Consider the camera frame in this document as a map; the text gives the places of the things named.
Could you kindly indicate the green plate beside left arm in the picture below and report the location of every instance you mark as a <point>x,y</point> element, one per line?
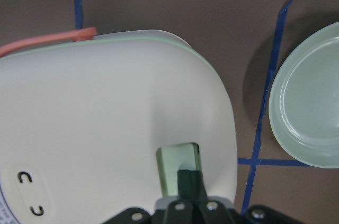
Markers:
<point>303,103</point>

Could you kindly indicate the white rice cooker pink handle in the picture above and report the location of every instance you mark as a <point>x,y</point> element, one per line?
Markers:
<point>94,124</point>

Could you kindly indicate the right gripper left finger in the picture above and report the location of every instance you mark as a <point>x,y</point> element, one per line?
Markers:
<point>181,209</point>

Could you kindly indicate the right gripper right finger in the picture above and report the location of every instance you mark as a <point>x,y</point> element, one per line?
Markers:
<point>209,209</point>

